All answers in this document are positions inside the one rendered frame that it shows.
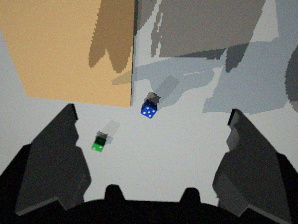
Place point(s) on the blue die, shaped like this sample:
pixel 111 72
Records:
pixel 149 108

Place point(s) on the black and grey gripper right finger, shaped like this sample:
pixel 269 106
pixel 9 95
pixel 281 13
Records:
pixel 254 181

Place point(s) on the green die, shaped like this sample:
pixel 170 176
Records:
pixel 99 144

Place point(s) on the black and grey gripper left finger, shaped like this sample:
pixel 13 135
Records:
pixel 47 176

